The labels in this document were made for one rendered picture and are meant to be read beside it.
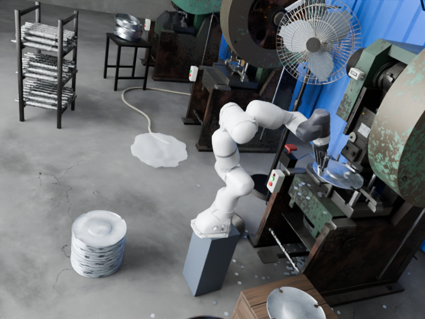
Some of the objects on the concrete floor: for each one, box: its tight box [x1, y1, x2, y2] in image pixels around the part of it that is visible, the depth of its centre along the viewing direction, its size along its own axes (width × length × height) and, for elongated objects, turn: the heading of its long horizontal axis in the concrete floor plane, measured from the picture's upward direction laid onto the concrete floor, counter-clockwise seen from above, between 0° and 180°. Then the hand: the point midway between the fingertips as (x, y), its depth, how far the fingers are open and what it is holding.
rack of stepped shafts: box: [11, 1, 78, 129], centre depth 325 cm, size 43×46×95 cm
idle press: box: [140, 0, 223, 84], centre depth 490 cm, size 153×99×174 cm, turn 94°
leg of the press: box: [299, 201, 425, 308], centre depth 218 cm, size 92×12×90 cm, turn 91°
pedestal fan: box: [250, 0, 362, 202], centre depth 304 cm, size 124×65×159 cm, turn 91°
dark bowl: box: [231, 213, 245, 235], centre depth 266 cm, size 30×30×7 cm
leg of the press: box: [247, 161, 351, 248], centre depth 259 cm, size 92×12×90 cm, turn 91°
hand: (320, 169), depth 202 cm, fingers closed
